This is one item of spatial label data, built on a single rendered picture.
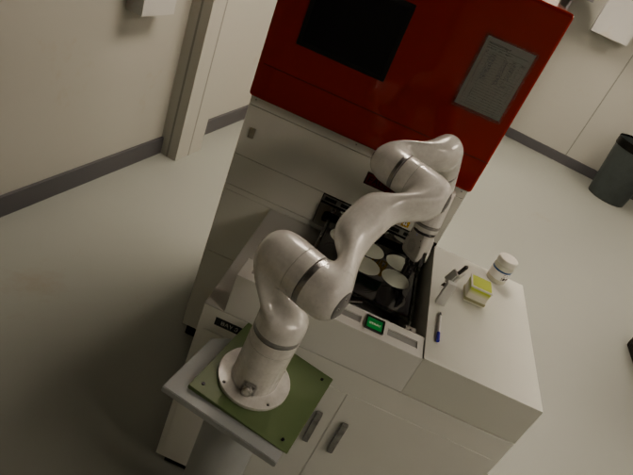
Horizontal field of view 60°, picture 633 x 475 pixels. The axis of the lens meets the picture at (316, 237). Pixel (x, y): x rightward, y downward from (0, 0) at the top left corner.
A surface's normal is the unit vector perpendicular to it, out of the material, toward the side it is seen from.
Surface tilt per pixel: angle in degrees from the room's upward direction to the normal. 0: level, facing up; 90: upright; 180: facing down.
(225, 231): 90
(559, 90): 90
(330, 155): 90
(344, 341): 90
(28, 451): 0
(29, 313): 0
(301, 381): 2
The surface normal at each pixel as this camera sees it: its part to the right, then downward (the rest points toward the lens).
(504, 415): -0.23, 0.47
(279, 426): 0.37, -0.75
